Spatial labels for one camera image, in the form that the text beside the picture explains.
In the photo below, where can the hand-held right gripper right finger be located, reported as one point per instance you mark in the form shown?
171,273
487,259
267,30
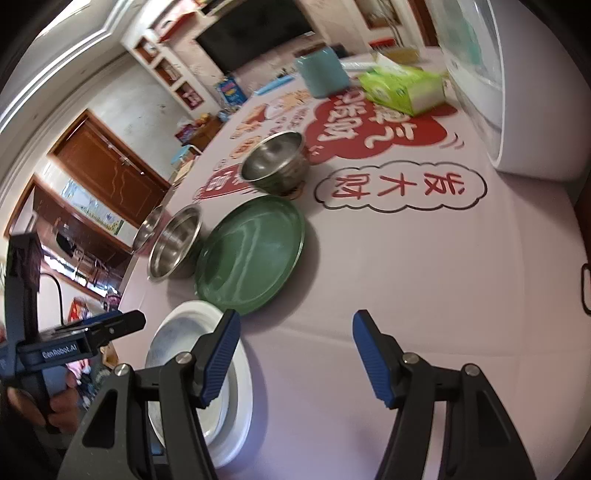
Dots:
374,360

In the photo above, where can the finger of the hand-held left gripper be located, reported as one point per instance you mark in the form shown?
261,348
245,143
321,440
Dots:
117,325

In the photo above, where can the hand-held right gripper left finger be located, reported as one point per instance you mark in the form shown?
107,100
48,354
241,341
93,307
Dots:
221,360

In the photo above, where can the large white plate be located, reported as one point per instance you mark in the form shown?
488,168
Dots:
242,401

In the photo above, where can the large steel bowl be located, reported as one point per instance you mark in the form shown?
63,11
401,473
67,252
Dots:
173,244

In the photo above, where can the pink steel bowl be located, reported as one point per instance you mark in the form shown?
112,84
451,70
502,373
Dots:
145,230

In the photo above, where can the green plate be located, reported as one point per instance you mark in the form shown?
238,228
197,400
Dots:
249,258

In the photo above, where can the small dark steel bowl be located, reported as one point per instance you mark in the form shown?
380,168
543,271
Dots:
272,157

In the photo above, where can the person's left hand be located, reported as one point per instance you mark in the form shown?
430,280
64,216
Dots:
67,410

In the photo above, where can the pink printed tablecloth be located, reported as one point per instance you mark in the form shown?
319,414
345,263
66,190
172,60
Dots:
415,258

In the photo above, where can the brown wooden door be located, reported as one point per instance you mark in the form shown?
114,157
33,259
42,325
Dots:
106,170

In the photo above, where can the white stool with blue seat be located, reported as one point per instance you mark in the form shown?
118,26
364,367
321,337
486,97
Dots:
184,152

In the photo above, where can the pink box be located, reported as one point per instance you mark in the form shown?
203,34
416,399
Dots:
184,132

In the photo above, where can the blue printed bag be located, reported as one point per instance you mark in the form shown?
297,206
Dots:
231,91

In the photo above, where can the green tissue pack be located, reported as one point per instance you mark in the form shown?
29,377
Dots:
397,87

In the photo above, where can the white dish cabinet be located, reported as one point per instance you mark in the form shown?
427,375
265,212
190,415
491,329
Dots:
531,115

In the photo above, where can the teal canister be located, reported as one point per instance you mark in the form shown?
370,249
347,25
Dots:
323,71

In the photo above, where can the black television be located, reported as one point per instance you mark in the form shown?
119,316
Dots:
249,32

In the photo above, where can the colourful wall poster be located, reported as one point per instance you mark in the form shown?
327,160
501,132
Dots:
92,207

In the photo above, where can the white wall niche shelves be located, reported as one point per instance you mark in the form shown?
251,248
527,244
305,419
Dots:
171,74

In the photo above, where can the red wall shelf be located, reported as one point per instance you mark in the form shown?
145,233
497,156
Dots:
173,25

